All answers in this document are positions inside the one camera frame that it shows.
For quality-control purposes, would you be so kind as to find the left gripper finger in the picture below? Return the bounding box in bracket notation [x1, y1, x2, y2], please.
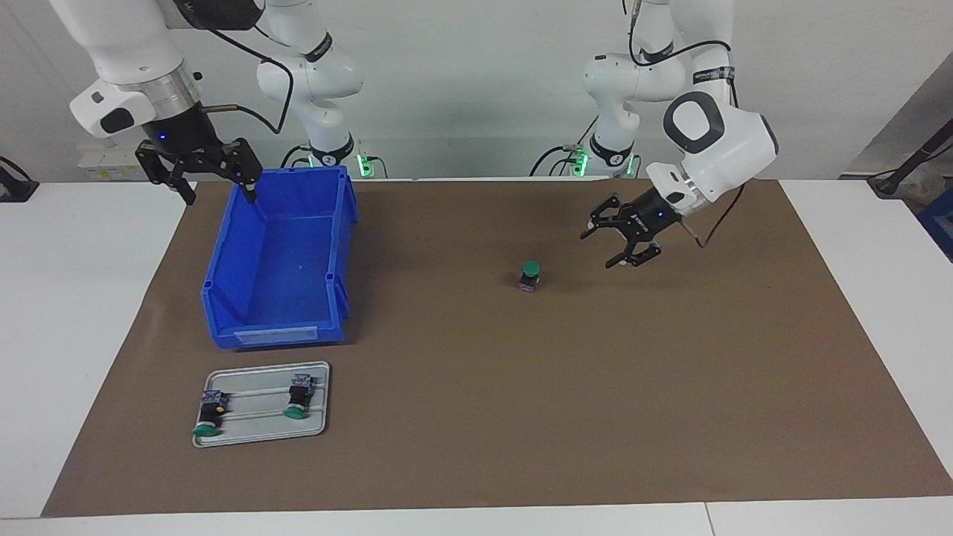
[581, 195, 634, 240]
[605, 238, 662, 269]

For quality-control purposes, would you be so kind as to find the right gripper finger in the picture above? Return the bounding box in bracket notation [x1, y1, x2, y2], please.
[216, 138, 263, 205]
[136, 141, 197, 205]

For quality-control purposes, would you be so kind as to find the brown table mat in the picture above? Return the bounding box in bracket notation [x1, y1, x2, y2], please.
[41, 177, 953, 518]

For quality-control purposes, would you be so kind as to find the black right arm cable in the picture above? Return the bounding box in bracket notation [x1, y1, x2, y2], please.
[175, 0, 293, 135]

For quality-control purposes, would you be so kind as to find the dark blue crate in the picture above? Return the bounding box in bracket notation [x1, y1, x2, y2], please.
[916, 186, 953, 263]

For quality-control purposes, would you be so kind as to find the black clamp mount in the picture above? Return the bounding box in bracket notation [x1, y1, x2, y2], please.
[0, 155, 39, 203]

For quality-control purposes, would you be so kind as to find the black tripod leg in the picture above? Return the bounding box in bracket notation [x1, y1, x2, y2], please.
[867, 118, 953, 198]

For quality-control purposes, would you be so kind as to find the blue plastic storage bin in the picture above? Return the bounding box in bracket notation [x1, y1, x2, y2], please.
[200, 165, 358, 351]

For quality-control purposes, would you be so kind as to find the white wall box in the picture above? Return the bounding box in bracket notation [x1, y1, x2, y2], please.
[77, 144, 150, 181]

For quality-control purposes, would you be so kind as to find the grey metal tray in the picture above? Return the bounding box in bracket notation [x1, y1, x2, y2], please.
[192, 361, 331, 449]

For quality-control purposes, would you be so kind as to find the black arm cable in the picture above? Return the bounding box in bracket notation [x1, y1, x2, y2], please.
[175, 0, 293, 135]
[628, 0, 748, 250]

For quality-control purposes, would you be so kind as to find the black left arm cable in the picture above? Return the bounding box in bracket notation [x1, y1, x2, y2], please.
[628, 0, 748, 250]

